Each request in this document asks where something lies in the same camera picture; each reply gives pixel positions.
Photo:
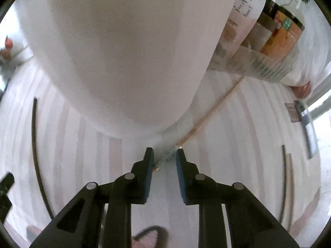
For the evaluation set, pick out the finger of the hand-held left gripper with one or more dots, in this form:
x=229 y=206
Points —
x=5 y=193

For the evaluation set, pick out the white plastic bag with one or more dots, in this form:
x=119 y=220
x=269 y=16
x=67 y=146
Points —
x=313 y=51

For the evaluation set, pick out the white printed bag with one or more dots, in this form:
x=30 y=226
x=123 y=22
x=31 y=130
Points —
x=245 y=10

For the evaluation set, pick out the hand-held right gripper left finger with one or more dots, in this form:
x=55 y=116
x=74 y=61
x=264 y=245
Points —
x=149 y=180

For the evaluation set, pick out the white utensil holder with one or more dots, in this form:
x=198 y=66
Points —
x=116 y=56

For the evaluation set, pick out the knife on table edge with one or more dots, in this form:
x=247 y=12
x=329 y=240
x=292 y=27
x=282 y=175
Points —
x=309 y=131

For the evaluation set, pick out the orange round object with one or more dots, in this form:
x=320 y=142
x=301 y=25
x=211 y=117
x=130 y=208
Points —
x=302 y=90

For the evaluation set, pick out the orange fruit magnet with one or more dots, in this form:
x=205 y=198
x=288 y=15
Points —
x=9 y=43

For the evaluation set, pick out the small brown card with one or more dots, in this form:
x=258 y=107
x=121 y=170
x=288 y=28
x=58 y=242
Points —
x=292 y=112

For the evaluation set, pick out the orange food package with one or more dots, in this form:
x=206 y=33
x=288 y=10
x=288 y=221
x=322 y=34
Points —
x=281 y=38

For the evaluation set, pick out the clear plastic bin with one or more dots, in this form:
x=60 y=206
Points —
x=258 y=64

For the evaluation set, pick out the dark wooden chopstick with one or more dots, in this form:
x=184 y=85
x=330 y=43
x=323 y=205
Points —
x=285 y=180
x=33 y=139

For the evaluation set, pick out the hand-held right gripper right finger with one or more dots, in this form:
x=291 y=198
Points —
x=180 y=180

